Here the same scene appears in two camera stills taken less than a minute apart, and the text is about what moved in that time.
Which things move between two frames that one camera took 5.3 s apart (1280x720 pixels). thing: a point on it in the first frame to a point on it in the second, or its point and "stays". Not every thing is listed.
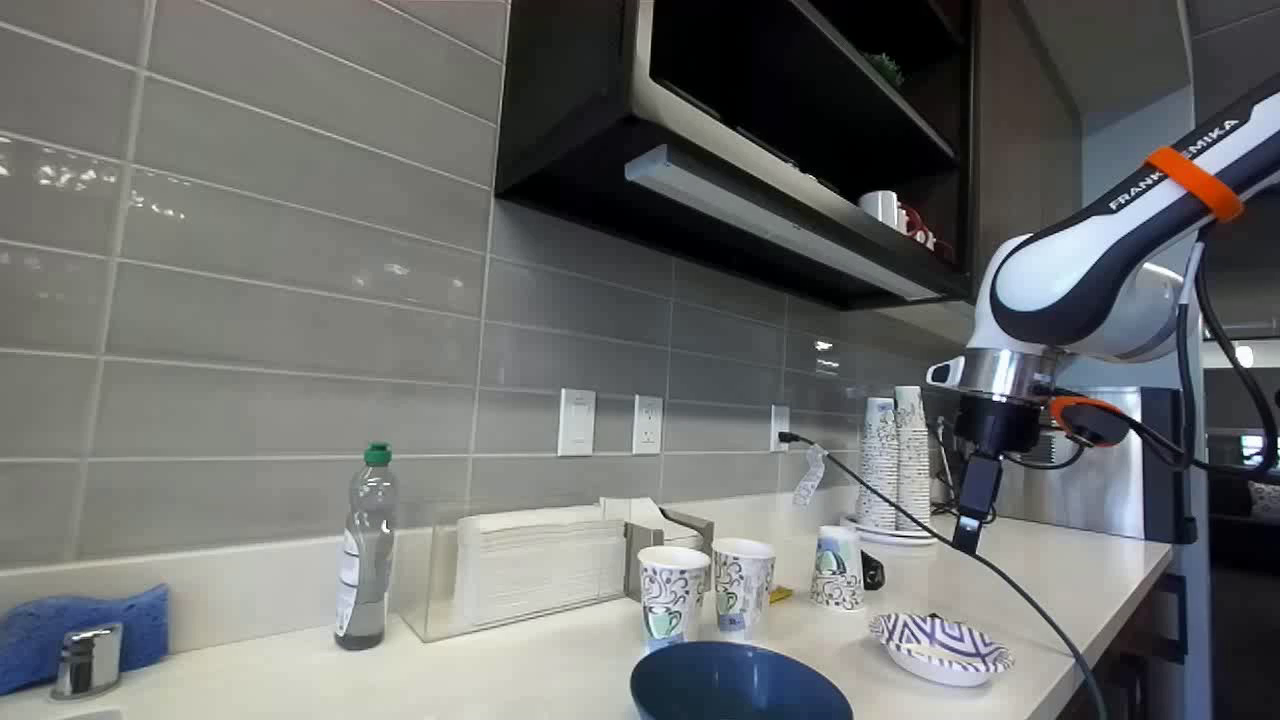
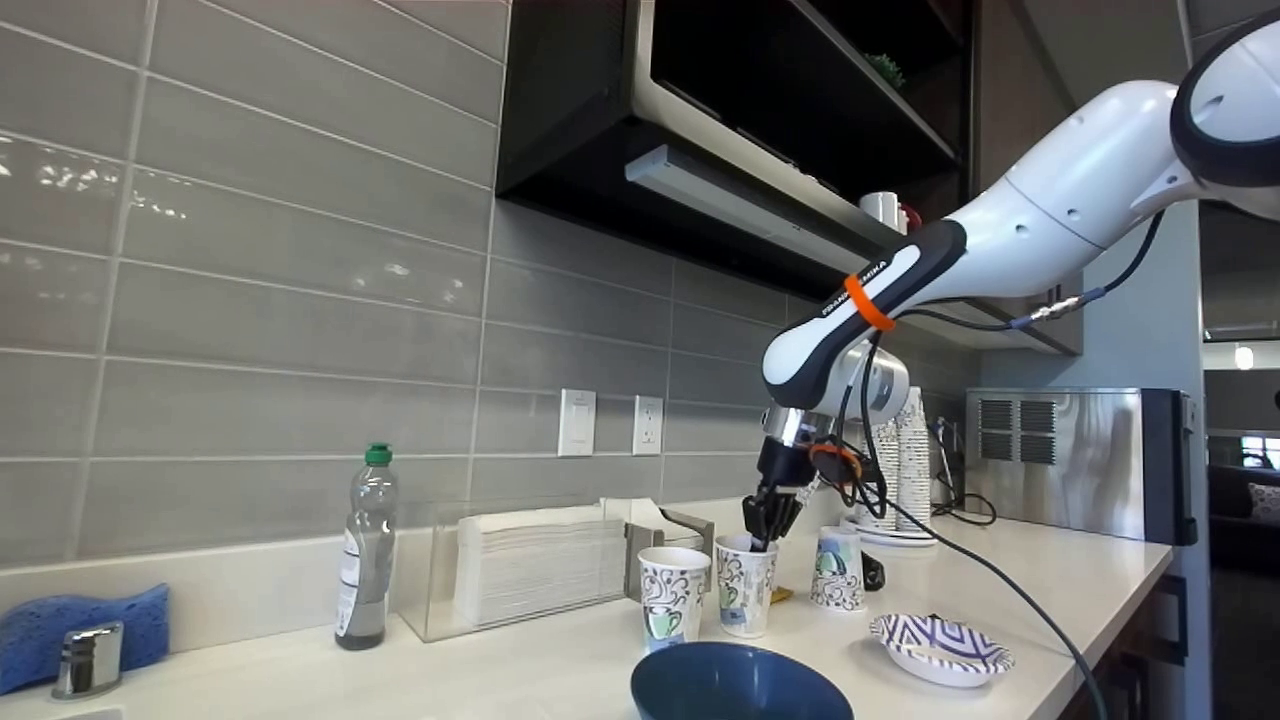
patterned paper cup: [741, 584] stays
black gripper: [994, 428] to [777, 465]
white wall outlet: [646, 425] stays
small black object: [874, 570] stays
